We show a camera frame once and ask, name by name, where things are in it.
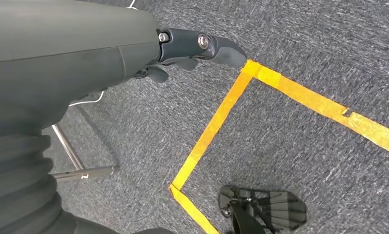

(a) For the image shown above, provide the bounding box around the steel table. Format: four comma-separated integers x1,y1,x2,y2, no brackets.
50,123,121,182

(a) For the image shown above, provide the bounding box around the yellow floor tape square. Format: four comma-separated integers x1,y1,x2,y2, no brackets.
169,59,389,234

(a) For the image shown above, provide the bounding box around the small black humanoid robot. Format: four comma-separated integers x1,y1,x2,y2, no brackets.
218,185,308,234

